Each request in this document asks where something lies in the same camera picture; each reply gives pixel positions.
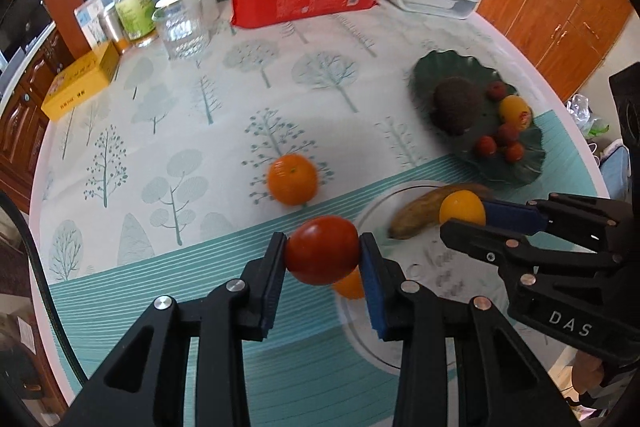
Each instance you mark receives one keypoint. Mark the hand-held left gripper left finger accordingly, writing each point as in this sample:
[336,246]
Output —
[270,302]

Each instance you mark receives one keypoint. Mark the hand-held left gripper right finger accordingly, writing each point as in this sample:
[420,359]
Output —
[372,287]

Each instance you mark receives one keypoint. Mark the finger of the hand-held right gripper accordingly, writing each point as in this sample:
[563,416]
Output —
[515,216]
[500,244]

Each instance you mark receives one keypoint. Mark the dark green scalloped plate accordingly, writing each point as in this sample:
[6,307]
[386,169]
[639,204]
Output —
[525,167]

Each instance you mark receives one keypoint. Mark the small yellow-orange mandarin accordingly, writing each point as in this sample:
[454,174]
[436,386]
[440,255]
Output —
[462,208]

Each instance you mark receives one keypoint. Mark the red tomato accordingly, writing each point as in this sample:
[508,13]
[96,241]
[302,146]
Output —
[485,146]
[513,152]
[322,249]

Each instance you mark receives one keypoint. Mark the dark red bayberry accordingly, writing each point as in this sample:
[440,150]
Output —
[496,91]
[506,133]

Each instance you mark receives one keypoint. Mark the yellow orange with red sticker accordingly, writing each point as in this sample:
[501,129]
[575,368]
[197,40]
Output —
[512,109]

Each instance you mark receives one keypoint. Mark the dark avocado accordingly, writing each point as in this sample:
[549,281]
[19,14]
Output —
[457,107]

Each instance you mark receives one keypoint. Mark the person's right hand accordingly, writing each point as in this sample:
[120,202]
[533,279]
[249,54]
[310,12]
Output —
[587,374]

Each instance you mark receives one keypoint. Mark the medium orange mandarin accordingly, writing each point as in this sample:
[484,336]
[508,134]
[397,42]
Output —
[350,286]

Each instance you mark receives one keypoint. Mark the overripe brown banana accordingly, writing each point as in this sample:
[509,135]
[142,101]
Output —
[415,219]

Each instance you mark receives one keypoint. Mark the clear plastic bag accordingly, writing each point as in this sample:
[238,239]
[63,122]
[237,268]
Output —
[587,117]

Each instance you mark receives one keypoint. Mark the large orange mandarin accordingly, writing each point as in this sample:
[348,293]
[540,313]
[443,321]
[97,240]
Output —
[292,179]

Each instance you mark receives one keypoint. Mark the tall wooden cabinets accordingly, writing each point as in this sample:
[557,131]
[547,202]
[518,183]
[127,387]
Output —
[565,17]

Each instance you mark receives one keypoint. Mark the clear drinking glass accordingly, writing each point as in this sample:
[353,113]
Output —
[182,32]

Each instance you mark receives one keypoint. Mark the yellow box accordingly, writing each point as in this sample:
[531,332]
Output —
[75,87]

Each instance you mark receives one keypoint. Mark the wooden kitchen cabinets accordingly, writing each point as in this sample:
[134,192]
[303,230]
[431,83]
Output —
[22,122]

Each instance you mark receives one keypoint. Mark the small metal tin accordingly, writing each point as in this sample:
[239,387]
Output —
[112,29]

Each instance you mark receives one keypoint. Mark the clear bottle with green label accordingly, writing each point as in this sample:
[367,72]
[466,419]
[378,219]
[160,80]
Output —
[134,14]

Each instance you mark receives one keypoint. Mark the white and blue carton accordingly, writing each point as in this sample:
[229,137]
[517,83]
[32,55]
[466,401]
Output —
[91,22]

